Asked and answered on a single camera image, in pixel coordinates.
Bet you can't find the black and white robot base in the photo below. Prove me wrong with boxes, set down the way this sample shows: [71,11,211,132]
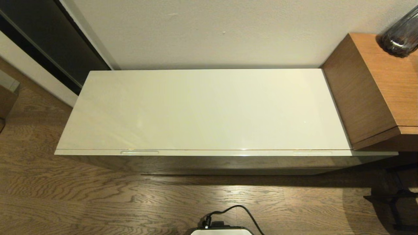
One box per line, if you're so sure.
[190,221,252,235]

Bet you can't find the brown wooden side cabinet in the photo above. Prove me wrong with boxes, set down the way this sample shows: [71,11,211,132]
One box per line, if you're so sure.
[322,33,418,152]

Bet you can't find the dark door panel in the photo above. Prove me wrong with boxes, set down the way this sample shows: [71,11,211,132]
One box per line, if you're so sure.
[0,0,113,95]

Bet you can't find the black metal stand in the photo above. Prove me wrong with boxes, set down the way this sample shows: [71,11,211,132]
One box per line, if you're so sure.
[363,163,418,230]

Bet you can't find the dark glass vase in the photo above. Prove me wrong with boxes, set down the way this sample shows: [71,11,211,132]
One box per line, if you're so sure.
[379,7,418,58]

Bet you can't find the black base cable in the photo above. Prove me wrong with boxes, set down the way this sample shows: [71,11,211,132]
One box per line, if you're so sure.
[202,205,265,235]

